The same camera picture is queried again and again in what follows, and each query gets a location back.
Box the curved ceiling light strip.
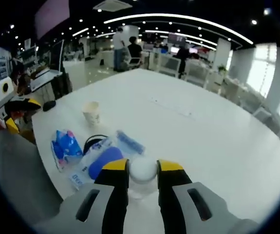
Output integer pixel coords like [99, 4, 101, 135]
[103, 13, 255, 45]

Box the grey mesh office chair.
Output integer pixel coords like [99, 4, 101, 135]
[0, 131, 64, 220]

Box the large office window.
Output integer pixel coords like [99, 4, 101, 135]
[246, 45, 280, 137]

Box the printed white paper cup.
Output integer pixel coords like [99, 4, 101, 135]
[82, 101, 101, 126]

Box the clear bag with blue pouch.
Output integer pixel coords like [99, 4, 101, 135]
[69, 130, 147, 191]

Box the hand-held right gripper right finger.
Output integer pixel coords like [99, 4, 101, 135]
[156, 158, 260, 234]

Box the black cable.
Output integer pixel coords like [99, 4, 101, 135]
[83, 134, 109, 156]

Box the blue tissue packet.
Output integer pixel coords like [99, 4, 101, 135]
[51, 129, 83, 173]

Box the potted green plant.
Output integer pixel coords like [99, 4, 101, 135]
[217, 64, 228, 77]

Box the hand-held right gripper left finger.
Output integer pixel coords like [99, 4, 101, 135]
[35, 158, 131, 234]

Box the black oval object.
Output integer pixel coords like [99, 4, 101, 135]
[43, 100, 57, 112]

